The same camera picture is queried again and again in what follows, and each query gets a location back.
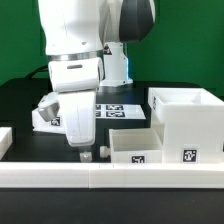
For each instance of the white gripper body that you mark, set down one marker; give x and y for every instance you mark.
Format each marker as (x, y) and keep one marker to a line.
(78, 114)

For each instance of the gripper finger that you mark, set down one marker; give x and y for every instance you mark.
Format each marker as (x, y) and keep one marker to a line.
(85, 154)

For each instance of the white front fence bar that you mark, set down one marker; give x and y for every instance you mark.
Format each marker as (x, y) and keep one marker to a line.
(96, 175)

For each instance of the white drawer box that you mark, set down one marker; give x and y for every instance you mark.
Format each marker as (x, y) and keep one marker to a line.
(133, 146)
(54, 126)

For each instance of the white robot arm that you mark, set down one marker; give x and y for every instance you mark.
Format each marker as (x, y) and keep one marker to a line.
(76, 32)

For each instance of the white marker sheet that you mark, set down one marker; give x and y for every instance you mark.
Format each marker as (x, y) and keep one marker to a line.
(119, 111)

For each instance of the white left fence bar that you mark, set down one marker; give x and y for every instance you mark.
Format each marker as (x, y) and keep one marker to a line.
(5, 140)

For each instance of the white fence bar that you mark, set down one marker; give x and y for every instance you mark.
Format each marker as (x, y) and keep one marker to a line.
(5, 140)
(96, 175)

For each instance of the white drawer cabinet frame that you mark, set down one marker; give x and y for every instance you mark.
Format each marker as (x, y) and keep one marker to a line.
(189, 123)

